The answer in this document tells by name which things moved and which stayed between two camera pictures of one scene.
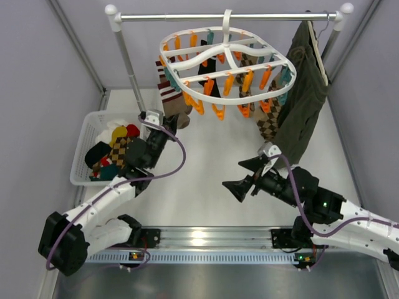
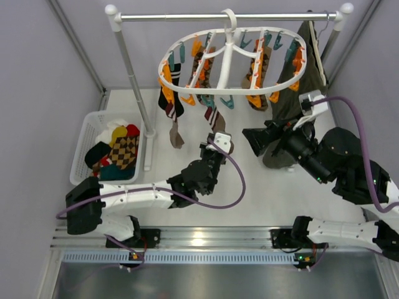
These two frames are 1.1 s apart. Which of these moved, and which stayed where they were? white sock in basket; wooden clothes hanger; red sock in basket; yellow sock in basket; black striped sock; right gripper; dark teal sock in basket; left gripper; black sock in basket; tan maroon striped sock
Moved: tan maroon striped sock; right gripper; left gripper; black striped sock
Stayed: white sock in basket; black sock in basket; yellow sock in basket; dark teal sock in basket; wooden clothes hanger; red sock in basket
